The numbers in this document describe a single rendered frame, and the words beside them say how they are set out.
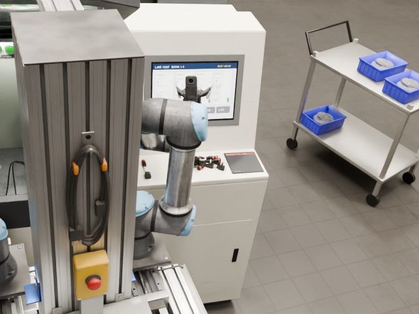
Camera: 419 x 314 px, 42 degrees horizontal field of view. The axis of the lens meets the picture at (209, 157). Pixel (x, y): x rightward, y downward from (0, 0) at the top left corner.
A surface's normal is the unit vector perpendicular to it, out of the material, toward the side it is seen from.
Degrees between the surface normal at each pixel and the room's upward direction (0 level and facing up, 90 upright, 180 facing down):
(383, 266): 0
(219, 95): 76
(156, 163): 0
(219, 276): 90
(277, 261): 0
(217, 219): 90
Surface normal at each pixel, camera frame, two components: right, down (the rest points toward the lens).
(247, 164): 0.12, -0.79
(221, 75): 0.29, 0.40
